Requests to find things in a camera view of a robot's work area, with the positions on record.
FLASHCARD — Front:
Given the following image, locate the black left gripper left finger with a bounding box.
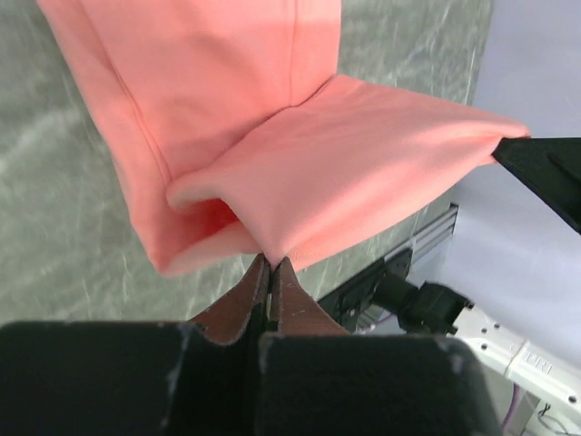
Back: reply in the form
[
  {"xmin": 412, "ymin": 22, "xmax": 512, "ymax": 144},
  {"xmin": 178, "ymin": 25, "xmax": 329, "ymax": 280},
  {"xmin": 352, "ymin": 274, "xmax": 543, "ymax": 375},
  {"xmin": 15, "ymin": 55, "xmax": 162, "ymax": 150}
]
[{"xmin": 190, "ymin": 254, "xmax": 269, "ymax": 345}]

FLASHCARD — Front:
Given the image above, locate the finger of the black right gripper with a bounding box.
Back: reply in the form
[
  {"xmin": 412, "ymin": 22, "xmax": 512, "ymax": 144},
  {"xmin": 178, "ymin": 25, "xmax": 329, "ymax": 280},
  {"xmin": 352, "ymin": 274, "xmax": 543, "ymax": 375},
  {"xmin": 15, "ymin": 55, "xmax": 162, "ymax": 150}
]
[{"xmin": 492, "ymin": 137, "xmax": 581, "ymax": 233}]

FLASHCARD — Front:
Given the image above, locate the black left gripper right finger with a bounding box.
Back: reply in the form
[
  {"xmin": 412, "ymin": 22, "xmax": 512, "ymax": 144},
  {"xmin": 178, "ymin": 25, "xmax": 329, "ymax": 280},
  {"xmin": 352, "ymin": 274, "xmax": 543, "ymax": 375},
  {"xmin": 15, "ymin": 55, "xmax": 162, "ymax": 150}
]
[{"xmin": 268, "ymin": 258, "xmax": 350, "ymax": 335}]

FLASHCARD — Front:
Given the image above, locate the pink t-shirt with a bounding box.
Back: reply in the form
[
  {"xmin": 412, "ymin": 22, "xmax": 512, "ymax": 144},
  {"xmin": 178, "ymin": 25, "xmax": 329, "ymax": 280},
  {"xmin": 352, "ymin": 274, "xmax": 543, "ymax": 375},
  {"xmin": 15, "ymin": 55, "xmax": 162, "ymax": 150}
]
[{"xmin": 40, "ymin": 1, "xmax": 528, "ymax": 275}]

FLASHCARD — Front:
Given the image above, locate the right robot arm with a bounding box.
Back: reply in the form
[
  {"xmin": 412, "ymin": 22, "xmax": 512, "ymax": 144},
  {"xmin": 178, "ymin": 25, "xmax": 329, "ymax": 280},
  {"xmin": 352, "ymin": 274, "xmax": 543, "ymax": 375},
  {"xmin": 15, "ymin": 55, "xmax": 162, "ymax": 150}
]
[{"xmin": 371, "ymin": 137, "xmax": 580, "ymax": 417}]

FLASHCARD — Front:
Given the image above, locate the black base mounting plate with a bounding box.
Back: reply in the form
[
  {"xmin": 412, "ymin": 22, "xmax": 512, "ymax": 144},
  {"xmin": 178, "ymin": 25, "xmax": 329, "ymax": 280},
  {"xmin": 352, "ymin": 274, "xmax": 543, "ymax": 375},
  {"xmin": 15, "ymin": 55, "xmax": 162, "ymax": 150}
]
[{"xmin": 318, "ymin": 248, "xmax": 413, "ymax": 333}]

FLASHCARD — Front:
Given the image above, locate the aluminium rail frame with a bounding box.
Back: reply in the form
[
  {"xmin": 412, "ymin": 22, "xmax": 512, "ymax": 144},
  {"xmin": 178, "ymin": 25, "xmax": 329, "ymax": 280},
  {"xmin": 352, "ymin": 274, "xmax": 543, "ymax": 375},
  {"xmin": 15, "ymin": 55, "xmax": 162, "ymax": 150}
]
[{"xmin": 410, "ymin": 203, "xmax": 458, "ymax": 263}]

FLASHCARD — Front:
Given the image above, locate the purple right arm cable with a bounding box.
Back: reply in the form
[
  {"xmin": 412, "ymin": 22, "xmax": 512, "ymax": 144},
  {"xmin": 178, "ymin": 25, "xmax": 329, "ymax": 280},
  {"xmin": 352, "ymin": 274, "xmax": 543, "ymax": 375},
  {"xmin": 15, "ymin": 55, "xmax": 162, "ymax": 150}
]
[{"xmin": 501, "ymin": 388, "xmax": 527, "ymax": 431}]

